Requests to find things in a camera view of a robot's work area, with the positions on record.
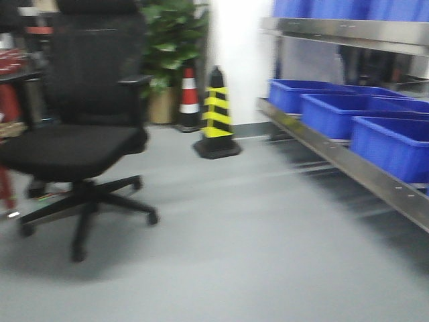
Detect blue plastic bin middle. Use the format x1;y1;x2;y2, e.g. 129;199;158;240
301;94;428;140

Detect red white traffic cone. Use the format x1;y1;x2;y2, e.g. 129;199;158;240
175;67;200;133

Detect black office chair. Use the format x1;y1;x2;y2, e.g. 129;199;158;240
1;1;159;262

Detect blue plastic bin far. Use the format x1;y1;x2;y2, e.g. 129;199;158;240
267;78;412;114

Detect blue plastic bin near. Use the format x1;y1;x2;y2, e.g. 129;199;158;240
350;116;428;184

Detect yellow black traffic cone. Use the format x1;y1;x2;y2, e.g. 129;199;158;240
193;65;242;160

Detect green potted plant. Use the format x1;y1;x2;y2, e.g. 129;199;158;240
141;1;208;125

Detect steel shelf rack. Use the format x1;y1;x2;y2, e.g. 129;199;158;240
259;17;428;229

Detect blue plastic bin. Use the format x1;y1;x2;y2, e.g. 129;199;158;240
301;94;428;140
350;116;428;184
267;78;412;114

